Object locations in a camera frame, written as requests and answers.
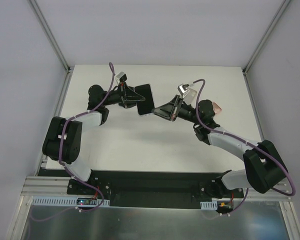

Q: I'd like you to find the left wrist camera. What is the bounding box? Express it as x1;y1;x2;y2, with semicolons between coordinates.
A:
115;71;128;86

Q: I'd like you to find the aluminium frame post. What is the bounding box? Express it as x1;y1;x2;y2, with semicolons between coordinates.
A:
242;0;293;76
27;0;71;74

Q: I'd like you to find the beige phone case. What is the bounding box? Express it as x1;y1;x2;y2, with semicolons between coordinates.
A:
182;87;197;105

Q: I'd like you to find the left aluminium frame post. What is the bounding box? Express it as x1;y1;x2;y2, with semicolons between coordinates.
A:
27;0;71;74

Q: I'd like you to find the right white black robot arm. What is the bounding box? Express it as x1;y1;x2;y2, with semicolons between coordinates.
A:
152;95;288;199

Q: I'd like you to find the right aluminium frame post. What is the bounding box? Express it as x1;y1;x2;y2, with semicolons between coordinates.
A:
242;0;293;76

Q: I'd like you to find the right white cable duct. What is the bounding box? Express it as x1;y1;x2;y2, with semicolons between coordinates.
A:
200;200;218;211

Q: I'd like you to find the pink phone case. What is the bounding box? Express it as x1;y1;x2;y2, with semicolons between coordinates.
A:
212;102;222;115

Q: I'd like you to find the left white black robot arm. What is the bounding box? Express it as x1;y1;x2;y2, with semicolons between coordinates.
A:
42;82;147;195

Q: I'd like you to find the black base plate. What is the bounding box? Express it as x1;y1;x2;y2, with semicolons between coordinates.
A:
67;169;251;208

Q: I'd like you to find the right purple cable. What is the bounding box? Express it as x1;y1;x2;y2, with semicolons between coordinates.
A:
189;79;297;216

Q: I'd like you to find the white cable duct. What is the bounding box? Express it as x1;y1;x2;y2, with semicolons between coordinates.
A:
200;200;218;211
32;196;110;208

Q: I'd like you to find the left white cable duct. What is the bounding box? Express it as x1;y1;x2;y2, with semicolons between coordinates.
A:
32;196;110;208

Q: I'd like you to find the black phone clear case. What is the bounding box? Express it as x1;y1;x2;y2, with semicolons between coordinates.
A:
134;84;155;116

